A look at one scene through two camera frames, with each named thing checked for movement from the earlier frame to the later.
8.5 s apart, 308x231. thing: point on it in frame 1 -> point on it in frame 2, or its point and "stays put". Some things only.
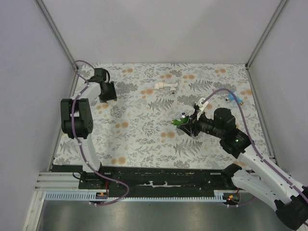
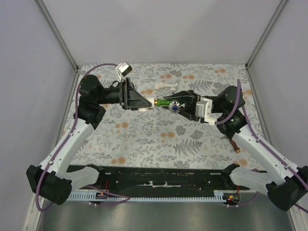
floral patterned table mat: [141, 129] stays put
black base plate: [123, 178] stays put
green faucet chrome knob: [185, 119] -> [174, 106]
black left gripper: [112, 95] -> [131, 98]
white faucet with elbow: [172, 86] stays put
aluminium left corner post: [57, 34] stays put
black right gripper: [193, 123] -> [190, 98]
